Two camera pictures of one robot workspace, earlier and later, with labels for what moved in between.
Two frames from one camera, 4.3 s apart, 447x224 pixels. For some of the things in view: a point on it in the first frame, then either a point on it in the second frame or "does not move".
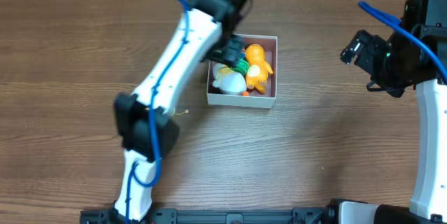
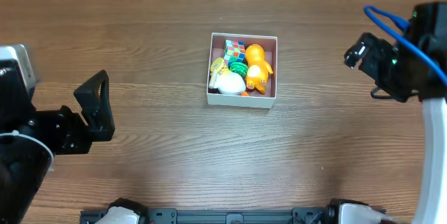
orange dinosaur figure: x=258 y=68 does not move
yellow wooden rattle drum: x=186 y=111 -> x=217 y=66
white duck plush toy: x=228 y=80 does not move
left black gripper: x=230 y=52 -> x=73 y=135
